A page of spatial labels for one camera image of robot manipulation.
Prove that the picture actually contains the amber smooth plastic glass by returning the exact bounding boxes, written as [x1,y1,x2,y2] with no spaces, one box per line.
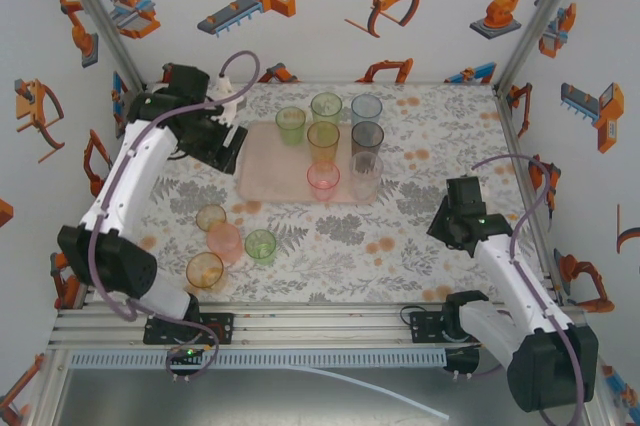
[194,203,228,233]

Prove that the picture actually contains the amber faceted plastic glass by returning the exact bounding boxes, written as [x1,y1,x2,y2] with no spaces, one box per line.
[185,251,227,291]
[306,120,341,163]

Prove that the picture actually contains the thin black cable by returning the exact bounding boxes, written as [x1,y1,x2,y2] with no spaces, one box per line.
[399,303,451,327]

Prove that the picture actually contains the aluminium table side rail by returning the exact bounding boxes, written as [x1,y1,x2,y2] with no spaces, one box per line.
[493,85,564,305]

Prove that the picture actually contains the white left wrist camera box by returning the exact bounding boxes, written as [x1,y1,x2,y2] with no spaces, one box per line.
[212,73,247,122]

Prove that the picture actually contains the white slotted cable duct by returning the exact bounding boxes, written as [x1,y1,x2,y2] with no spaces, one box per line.
[67,349,448,369]

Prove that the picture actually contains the grey plastic glass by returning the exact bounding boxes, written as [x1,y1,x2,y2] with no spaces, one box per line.
[350,120,386,156]

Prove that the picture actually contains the clear plastic glass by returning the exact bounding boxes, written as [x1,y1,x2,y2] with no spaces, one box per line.
[348,151,385,201]

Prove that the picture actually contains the circuit board with green light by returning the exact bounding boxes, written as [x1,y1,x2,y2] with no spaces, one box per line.
[167,345,209,365]

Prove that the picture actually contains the floral tablecloth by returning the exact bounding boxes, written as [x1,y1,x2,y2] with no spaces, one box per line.
[82,81,564,305]

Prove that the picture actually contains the blue plastic glass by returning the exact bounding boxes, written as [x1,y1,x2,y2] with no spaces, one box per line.
[350,94,384,126]

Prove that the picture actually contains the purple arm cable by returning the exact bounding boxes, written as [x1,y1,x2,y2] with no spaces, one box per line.
[452,153,589,426]
[87,49,261,385]

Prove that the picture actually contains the aluminium frame post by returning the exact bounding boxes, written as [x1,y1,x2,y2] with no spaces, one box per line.
[493,0,594,93]
[51,0,149,93]

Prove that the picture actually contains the small green plastic glass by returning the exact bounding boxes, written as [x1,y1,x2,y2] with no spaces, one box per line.
[243,229,278,267]

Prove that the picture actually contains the aluminium frame base rails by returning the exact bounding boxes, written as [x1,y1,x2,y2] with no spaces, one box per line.
[47,301,594,350]

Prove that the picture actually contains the pink plastic glass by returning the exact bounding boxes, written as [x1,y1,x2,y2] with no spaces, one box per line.
[306,161,342,202]

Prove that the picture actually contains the black connector box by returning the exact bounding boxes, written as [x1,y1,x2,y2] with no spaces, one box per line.
[442,348,481,375]

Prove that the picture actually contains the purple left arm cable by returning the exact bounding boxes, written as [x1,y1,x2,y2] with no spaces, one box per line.
[87,49,261,385]

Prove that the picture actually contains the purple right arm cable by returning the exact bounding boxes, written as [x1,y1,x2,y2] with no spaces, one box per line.
[452,153,589,426]

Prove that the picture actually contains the pink rectangular tray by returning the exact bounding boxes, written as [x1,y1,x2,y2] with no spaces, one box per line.
[235,120,378,205]

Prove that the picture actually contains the grey metal panel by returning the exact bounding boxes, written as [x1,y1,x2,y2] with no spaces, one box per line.
[49,367,526,426]

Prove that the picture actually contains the white plastic tube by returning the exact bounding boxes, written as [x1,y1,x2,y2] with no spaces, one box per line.
[288,365,450,422]

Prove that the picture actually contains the salmon textured plastic glass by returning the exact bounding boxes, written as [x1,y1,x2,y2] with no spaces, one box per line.
[206,222,244,265]

